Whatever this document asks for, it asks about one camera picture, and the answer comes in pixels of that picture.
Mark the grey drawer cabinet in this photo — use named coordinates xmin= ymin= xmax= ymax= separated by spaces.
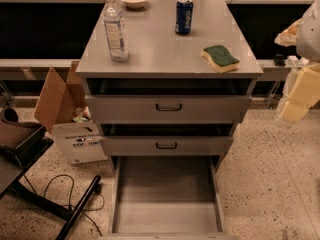
xmin=75 ymin=0 xmax=265 ymax=172

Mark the middle grey drawer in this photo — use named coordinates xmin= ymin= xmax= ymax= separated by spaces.
xmin=101 ymin=123 xmax=233 ymax=156

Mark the black chair base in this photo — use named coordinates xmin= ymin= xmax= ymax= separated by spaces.
xmin=0 ymin=107 xmax=102 ymax=240

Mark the white power strip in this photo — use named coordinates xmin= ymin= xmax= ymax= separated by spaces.
xmin=287 ymin=55 xmax=309 ymax=68

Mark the top grey drawer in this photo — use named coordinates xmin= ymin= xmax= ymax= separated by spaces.
xmin=86 ymin=78 xmax=251 ymax=124

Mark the grey drawer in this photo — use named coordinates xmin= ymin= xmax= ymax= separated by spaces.
xmin=101 ymin=123 xmax=233 ymax=156
xmin=86 ymin=78 xmax=251 ymax=124
xmin=101 ymin=156 xmax=239 ymax=240

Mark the bottom grey drawer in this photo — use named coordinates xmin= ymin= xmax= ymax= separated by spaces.
xmin=101 ymin=156 xmax=239 ymax=240

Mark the clear plastic water bottle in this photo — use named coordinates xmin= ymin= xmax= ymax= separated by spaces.
xmin=103 ymin=0 xmax=129 ymax=62

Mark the open cardboard box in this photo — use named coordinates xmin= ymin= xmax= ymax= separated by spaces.
xmin=34 ymin=61 xmax=107 ymax=164

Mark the black charger block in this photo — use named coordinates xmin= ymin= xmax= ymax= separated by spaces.
xmin=273 ymin=54 xmax=286 ymax=66

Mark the green yellow sponge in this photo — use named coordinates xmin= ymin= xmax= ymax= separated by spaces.
xmin=201 ymin=45 xmax=240 ymax=73

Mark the blue Pepsi can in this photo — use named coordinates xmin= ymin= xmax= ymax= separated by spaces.
xmin=175 ymin=0 xmax=193 ymax=35

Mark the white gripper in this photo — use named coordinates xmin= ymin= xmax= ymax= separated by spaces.
xmin=274 ymin=0 xmax=320 ymax=124

